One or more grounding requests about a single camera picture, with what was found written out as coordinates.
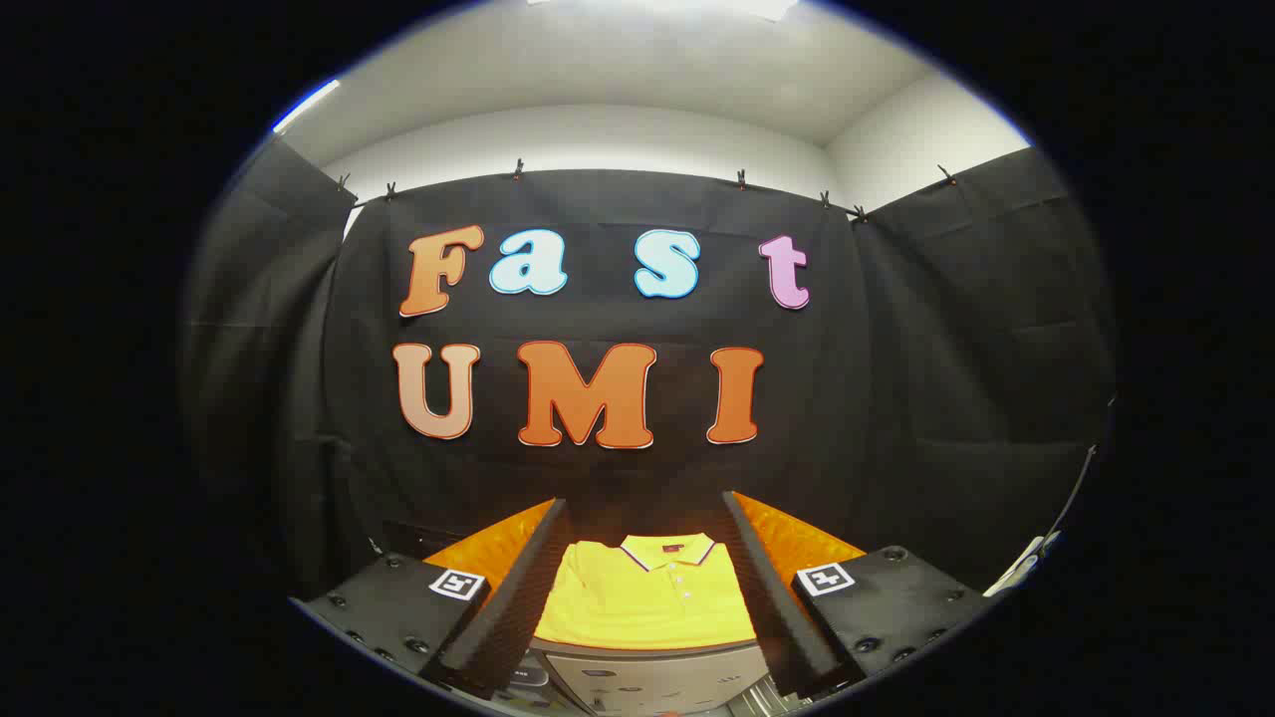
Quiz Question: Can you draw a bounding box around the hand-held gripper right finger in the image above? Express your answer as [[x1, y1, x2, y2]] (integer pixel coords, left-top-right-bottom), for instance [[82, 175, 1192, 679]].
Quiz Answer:
[[722, 490, 997, 698]]

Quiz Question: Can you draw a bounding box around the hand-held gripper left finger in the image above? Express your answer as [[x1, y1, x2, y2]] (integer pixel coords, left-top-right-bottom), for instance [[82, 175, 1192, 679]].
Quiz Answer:
[[294, 498, 571, 698]]

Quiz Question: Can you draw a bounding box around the yellow polo shirt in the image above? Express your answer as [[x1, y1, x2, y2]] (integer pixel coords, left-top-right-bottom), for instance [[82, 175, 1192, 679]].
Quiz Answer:
[[533, 533, 760, 653]]

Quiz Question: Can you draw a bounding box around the black backdrop cloth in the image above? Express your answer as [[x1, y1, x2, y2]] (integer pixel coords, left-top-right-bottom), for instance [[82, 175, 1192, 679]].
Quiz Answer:
[[179, 137, 1117, 598]]

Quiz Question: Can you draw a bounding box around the white flat object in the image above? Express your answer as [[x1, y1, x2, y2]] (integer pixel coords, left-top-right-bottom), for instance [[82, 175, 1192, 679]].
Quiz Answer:
[[984, 531, 1063, 598]]

